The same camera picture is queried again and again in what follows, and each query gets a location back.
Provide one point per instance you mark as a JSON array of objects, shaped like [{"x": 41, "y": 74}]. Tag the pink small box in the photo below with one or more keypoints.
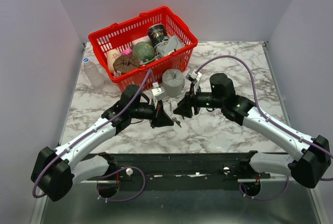
[{"x": 127, "y": 51}]

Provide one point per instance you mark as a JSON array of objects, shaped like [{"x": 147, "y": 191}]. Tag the green round melon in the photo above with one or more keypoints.
[{"x": 143, "y": 51}]

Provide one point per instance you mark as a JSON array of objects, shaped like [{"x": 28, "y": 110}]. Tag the brown fabric pouch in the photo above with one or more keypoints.
[{"x": 125, "y": 64}]

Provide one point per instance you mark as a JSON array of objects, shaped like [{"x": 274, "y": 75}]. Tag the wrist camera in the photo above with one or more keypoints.
[
  {"x": 194, "y": 77},
  {"x": 158, "y": 92}
]

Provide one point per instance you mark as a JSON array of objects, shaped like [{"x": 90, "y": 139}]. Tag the clear plastic water bottle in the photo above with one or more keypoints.
[{"x": 93, "y": 73}]

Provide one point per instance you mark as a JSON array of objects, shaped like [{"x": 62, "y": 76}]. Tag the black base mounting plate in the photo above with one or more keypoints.
[{"x": 179, "y": 172}]

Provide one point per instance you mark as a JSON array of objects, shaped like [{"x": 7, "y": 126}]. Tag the brass padlock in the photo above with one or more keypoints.
[{"x": 170, "y": 105}]

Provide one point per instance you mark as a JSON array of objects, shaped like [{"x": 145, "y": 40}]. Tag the black printed can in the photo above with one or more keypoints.
[{"x": 157, "y": 34}]

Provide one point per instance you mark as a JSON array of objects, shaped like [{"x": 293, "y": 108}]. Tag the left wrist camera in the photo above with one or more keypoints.
[{"x": 158, "y": 92}]

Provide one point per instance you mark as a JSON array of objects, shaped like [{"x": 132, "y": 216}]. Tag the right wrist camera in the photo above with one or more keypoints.
[{"x": 194, "y": 77}]

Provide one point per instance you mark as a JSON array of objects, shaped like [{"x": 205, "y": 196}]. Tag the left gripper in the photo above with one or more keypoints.
[{"x": 159, "y": 118}]

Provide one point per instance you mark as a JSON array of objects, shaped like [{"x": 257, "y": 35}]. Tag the red plastic shopping basket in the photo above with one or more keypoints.
[{"x": 126, "y": 34}]

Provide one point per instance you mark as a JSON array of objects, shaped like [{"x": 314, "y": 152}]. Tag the grey wrapped bundle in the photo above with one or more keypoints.
[{"x": 165, "y": 48}]

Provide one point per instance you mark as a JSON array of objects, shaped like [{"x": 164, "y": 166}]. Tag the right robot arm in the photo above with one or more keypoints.
[{"x": 306, "y": 158}]

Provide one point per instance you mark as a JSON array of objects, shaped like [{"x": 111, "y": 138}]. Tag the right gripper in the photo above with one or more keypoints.
[{"x": 184, "y": 107}]

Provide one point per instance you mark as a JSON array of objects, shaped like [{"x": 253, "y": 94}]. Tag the grey taped cylinder roll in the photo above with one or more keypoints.
[{"x": 173, "y": 82}]

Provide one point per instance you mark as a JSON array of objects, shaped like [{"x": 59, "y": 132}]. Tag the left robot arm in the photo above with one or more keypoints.
[{"x": 57, "y": 170}]

